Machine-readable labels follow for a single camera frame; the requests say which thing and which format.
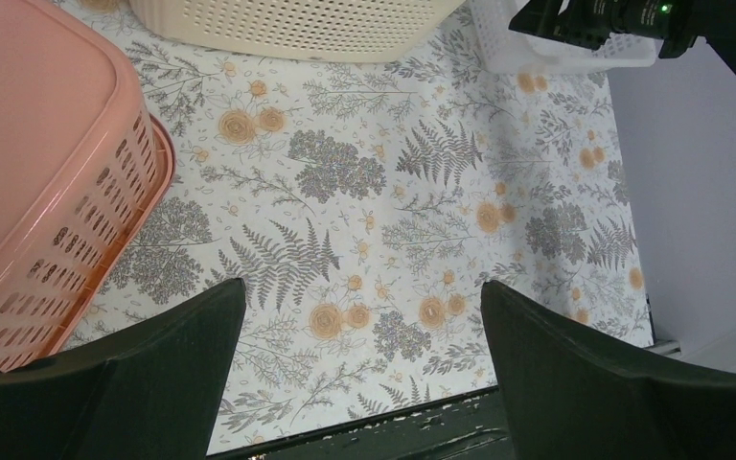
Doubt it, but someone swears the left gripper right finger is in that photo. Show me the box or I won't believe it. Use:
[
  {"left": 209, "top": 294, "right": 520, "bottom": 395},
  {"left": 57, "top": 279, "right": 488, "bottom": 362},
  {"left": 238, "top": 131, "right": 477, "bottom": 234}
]
[{"left": 481, "top": 281, "right": 736, "bottom": 459}]

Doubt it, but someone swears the pink perforated plastic basket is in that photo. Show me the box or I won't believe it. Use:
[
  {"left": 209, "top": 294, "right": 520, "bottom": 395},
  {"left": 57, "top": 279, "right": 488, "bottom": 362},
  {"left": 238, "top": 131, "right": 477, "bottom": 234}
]
[{"left": 0, "top": 1, "right": 174, "bottom": 372}]

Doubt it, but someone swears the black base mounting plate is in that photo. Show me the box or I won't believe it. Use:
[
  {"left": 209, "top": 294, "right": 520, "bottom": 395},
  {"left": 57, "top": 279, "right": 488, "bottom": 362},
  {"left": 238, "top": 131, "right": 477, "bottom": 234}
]
[{"left": 210, "top": 387, "right": 517, "bottom": 460}]

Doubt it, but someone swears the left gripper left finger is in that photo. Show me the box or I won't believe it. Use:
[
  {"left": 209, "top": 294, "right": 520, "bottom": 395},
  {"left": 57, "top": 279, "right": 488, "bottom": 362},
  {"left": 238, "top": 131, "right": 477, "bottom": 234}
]
[{"left": 0, "top": 279, "right": 246, "bottom": 459}]

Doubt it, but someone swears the floral patterned table mat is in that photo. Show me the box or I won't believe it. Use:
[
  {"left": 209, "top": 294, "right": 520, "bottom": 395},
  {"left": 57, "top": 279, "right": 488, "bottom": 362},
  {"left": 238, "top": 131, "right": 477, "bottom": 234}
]
[{"left": 62, "top": 1, "right": 654, "bottom": 453}]

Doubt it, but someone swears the white perforated shallow tray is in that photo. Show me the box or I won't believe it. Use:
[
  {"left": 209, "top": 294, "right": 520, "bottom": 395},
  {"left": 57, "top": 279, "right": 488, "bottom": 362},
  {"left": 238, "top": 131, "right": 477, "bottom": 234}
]
[{"left": 469, "top": 0, "right": 656, "bottom": 74}]

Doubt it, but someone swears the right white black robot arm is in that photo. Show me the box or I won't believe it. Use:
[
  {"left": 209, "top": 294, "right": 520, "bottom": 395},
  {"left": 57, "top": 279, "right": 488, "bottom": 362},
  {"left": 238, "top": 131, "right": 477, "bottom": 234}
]
[{"left": 509, "top": 0, "right": 736, "bottom": 75}]

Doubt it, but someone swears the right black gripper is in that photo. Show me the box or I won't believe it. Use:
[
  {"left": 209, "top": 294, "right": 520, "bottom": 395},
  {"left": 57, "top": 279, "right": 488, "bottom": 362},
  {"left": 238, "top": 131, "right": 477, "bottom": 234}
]
[{"left": 509, "top": 0, "right": 697, "bottom": 58}]

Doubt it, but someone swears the cream perforated plastic basket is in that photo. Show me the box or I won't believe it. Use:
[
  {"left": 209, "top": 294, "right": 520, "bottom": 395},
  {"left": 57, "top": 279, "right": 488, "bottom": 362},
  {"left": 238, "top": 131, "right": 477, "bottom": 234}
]
[{"left": 129, "top": 0, "right": 461, "bottom": 63}]

